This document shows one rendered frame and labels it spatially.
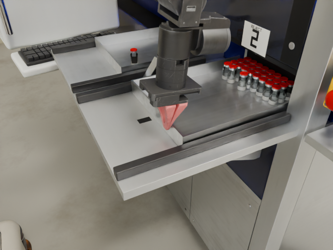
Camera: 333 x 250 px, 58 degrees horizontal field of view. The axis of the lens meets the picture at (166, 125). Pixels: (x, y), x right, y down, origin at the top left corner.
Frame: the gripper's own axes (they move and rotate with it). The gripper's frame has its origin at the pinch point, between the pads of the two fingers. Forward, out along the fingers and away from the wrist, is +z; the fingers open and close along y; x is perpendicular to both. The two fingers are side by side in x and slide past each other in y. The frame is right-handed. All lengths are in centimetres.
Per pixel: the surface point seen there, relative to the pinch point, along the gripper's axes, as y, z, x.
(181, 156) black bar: -0.4, 2.2, -7.5
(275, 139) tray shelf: 20.3, 1.5, -10.3
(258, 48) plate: 25.4, -12.1, 5.6
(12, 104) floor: -31, 92, 194
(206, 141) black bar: 5.2, 0.5, -7.2
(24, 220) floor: -34, 94, 73
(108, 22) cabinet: 17, 4, 92
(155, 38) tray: 22, 0, 53
